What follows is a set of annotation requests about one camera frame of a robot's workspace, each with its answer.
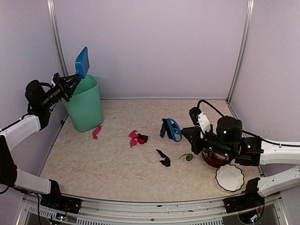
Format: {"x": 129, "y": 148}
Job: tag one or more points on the teal plastic waste bin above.
{"x": 84, "y": 107}

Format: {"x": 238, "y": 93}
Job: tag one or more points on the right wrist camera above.
{"x": 200, "y": 119}

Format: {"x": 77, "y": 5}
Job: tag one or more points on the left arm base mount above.
{"x": 55, "y": 200}

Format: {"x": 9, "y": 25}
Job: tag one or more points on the red floral bowl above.
{"x": 213, "y": 159}

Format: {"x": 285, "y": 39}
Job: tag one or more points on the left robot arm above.
{"x": 42, "y": 98}

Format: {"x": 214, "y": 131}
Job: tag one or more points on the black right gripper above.
{"x": 196, "y": 132}

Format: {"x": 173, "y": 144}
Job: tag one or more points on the green paper scrap right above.
{"x": 187, "y": 156}

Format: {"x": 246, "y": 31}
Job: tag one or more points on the blue dustpan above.
{"x": 82, "y": 64}

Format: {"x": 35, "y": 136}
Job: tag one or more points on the white scalloped bowl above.
{"x": 229, "y": 178}

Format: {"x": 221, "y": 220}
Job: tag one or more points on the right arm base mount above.
{"x": 249, "y": 199}

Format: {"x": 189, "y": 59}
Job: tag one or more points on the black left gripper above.
{"x": 64, "y": 86}

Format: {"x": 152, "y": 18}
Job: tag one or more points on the blue hand brush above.
{"x": 171, "y": 129}

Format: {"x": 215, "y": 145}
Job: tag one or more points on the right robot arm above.
{"x": 228, "y": 142}

